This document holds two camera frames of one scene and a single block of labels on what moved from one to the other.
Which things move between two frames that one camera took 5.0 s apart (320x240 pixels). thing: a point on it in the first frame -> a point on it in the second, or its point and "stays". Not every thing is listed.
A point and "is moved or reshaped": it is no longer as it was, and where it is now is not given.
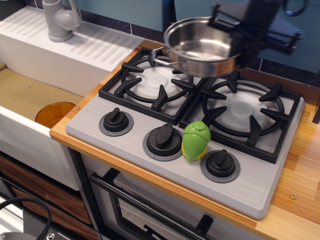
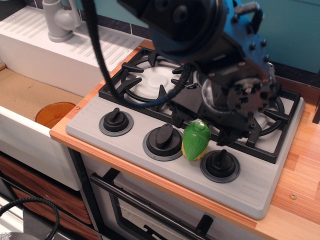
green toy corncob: x=196 y=137 stays
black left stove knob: x=116 y=123 stays
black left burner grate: x=156 y=90 stays
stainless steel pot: x=202 y=45 is moved or reshaped
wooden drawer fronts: x=54 y=192 stays
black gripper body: x=253 y=23 -> x=230 y=97
